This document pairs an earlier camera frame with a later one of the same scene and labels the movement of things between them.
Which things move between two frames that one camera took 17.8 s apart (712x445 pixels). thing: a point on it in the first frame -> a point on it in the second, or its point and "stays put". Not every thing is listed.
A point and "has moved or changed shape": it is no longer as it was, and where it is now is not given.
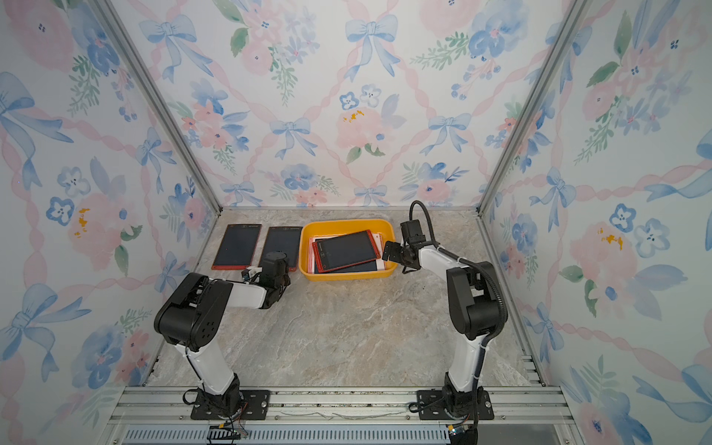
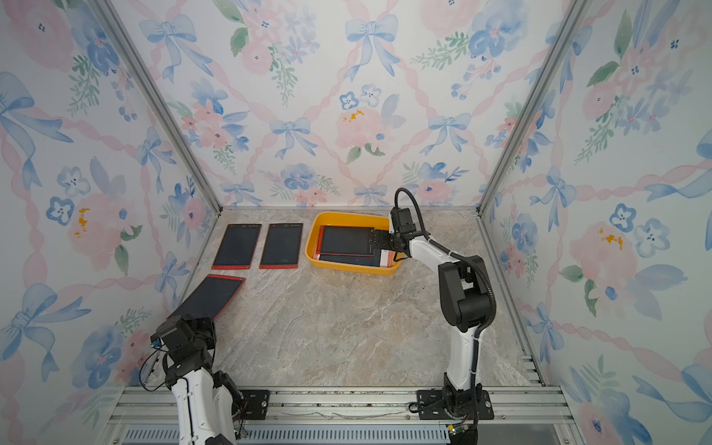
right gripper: [391, 249] -> [381, 240]
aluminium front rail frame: [164, 415] stays put
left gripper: [288, 277] -> [206, 322]
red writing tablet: [343, 251] has moved or changed shape
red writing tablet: [238, 247] stays put
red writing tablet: [285, 239] stays put
